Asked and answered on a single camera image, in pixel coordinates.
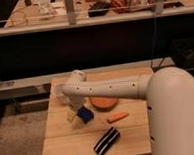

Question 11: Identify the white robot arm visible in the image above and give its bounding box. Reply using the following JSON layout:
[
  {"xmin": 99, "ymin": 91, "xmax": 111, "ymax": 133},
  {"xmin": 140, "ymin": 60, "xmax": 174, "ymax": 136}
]
[{"xmin": 62, "ymin": 67, "xmax": 194, "ymax": 155}]

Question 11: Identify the metal post right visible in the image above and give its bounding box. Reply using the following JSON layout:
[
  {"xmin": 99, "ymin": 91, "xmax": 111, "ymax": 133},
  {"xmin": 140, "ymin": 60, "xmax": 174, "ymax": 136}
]
[{"xmin": 154, "ymin": 0, "xmax": 164, "ymax": 15}]

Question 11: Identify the black bin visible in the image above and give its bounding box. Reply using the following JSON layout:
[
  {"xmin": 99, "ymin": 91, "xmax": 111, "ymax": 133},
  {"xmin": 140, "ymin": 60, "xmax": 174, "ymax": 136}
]
[{"xmin": 170, "ymin": 37, "xmax": 194, "ymax": 69}]

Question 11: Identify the black bag on bench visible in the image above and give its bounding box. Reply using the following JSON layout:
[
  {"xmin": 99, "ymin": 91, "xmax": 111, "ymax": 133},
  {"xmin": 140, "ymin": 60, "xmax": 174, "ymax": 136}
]
[{"xmin": 88, "ymin": 1, "xmax": 110, "ymax": 17}]

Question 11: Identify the metal post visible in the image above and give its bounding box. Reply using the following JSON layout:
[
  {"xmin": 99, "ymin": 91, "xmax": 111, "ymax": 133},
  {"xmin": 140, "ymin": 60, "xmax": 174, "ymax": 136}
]
[
  {"xmin": 154, "ymin": 0, "xmax": 164, "ymax": 15},
  {"xmin": 64, "ymin": 0, "xmax": 77, "ymax": 25}
]

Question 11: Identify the orange ceramic bowl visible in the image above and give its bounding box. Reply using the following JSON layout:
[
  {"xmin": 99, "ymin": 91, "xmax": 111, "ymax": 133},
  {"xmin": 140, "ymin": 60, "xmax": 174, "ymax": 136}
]
[{"xmin": 89, "ymin": 97, "xmax": 118, "ymax": 111}]

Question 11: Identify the metal post left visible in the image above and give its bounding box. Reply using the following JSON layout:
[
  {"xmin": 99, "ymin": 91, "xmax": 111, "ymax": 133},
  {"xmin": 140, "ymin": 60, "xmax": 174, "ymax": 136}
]
[{"xmin": 64, "ymin": 0, "xmax": 77, "ymax": 25}]

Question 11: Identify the black white striped cloth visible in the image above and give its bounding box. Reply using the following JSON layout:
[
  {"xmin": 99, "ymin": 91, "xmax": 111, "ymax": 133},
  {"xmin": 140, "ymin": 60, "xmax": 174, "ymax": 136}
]
[{"xmin": 93, "ymin": 127, "xmax": 121, "ymax": 155}]

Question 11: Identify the orange carrot toy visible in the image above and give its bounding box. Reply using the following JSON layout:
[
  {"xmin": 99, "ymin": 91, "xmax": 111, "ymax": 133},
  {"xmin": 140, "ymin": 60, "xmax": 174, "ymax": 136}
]
[{"xmin": 106, "ymin": 112, "xmax": 129, "ymax": 123}]

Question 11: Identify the orange cloth on bench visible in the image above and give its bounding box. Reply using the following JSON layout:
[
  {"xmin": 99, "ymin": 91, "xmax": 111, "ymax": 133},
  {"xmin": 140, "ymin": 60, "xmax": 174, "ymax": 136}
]
[{"xmin": 110, "ymin": 0, "xmax": 130, "ymax": 13}]

